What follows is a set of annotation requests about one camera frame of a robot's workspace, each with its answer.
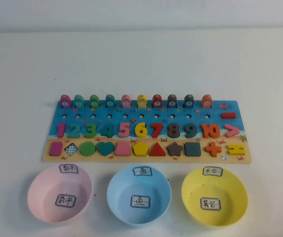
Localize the pink number five piece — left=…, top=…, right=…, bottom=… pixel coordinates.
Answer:
left=118, top=122, right=131, bottom=138

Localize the dark grey square piece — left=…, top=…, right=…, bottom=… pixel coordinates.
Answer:
left=184, top=142, right=202, bottom=157

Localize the yellow plastic bowl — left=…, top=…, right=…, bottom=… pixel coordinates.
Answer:
left=181, top=166, right=249, bottom=227

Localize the pink greater-than sign piece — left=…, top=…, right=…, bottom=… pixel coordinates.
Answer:
left=224, top=123, right=241, bottom=138

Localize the red triangle piece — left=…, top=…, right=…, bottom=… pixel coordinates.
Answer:
left=148, top=142, right=167, bottom=157

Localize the pink trapezoid piece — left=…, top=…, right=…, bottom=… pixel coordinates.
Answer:
left=114, top=142, right=131, bottom=157

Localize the teal fish peg two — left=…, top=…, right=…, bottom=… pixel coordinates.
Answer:
left=73, top=94, right=84, bottom=109

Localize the brown star piece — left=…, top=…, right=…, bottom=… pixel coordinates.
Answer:
left=166, top=141, right=183, bottom=157

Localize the white label reading 其它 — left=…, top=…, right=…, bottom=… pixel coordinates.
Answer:
left=200, top=197, right=221, bottom=211
left=202, top=166, right=224, bottom=176

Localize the orange plus sign piece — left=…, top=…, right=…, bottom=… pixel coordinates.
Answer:
left=204, top=141, right=222, bottom=158

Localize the white label reading 鱼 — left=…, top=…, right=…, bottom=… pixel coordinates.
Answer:
left=132, top=166, right=153, bottom=176
left=130, top=195, right=151, bottom=207

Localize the magenta number one piece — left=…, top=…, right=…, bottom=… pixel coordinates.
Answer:
left=56, top=122, right=67, bottom=138

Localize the green circle piece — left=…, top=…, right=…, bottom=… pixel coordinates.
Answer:
left=80, top=141, right=97, bottom=157

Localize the yellow pentagon piece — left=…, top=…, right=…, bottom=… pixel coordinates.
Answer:
left=132, top=142, right=150, bottom=157

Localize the teal-green fish peg four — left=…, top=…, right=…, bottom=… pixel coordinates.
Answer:
left=105, top=94, right=116, bottom=109

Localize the wooden beach puzzle board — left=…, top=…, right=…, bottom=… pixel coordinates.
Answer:
left=42, top=100, right=252, bottom=163

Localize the teal-green number four piece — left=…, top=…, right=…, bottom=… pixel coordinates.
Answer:
left=100, top=122, right=115, bottom=138

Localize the red fish peg seven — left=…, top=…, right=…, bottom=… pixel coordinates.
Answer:
left=152, top=94, right=162, bottom=109

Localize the green fish peg three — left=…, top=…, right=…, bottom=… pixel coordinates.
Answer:
left=89, top=94, right=100, bottom=109

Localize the brown fish peg eight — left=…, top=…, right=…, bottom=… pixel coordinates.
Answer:
left=167, top=94, right=178, bottom=109

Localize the blue plastic bowl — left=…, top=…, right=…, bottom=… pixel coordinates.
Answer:
left=106, top=164, right=172, bottom=227

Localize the magenta fish peg one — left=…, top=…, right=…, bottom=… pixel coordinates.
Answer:
left=60, top=94, right=71, bottom=109

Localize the pink plastic bowl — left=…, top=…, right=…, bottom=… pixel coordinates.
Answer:
left=27, top=164, right=93, bottom=227

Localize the green number three piece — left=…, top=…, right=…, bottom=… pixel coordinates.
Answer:
left=84, top=122, right=97, bottom=138

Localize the teal heart piece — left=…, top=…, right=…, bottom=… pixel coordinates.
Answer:
left=96, top=141, right=115, bottom=157

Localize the magenta rectangle piece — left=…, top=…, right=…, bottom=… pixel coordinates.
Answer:
left=49, top=141, right=63, bottom=157

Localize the yellow fish peg six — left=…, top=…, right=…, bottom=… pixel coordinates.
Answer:
left=137, top=94, right=148, bottom=109

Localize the pink fish peg five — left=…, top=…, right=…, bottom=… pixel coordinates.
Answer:
left=121, top=94, right=132, bottom=109

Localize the orange fish peg ten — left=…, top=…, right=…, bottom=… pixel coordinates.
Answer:
left=202, top=93, right=213, bottom=109

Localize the orange number ten piece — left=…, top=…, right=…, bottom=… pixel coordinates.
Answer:
left=201, top=122, right=221, bottom=139

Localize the teal number two piece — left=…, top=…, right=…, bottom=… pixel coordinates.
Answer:
left=67, top=122, right=81, bottom=138

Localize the white label reading 数字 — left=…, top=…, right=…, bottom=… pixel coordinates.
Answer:
left=55, top=194, right=77, bottom=207
left=58, top=163, right=80, bottom=174

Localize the dark grey fish peg nine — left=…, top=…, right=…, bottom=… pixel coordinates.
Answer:
left=183, top=94, right=195, bottom=109

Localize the red number seven piece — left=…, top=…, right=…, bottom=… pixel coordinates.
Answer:
left=151, top=122, right=164, bottom=138

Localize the brown number eight piece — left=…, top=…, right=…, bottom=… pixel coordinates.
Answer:
left=168, top=122, right=182, bottom=139

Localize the dark grey number nine piece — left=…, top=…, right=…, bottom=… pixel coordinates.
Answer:
left=184, top=122, right=198, bottom=139

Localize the yellow number six piece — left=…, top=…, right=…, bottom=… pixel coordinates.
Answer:
left=134, top=122, right=148, bottom=138

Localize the yellow equals sign piece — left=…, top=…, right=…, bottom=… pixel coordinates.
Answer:
left=227, top=144, right=245, bottom=156

